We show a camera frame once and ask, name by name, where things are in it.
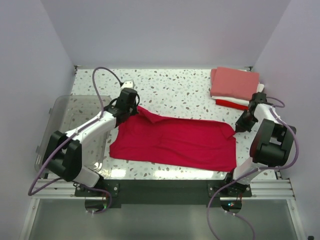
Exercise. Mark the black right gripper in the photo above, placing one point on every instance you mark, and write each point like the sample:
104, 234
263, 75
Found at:
240, 127

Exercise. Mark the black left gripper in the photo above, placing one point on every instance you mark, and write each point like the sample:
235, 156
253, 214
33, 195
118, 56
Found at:
134, 111

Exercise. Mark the crimson red t-shirt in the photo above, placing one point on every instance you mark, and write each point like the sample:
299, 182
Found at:
193, 143

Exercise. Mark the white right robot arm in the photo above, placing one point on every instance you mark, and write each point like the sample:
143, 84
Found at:
272, 144

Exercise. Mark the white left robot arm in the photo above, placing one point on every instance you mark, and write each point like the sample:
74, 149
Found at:
64, 152

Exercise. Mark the folded red t-shirt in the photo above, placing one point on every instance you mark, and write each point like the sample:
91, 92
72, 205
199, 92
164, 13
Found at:
230, 104

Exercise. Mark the folded pink t-shirt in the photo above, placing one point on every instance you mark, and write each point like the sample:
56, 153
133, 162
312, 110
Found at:
233, 83

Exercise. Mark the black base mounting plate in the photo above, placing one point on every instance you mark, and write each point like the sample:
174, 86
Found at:
116, 193

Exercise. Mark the aluminium extrusion rail frame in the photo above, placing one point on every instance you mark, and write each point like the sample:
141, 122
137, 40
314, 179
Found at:
269, 150

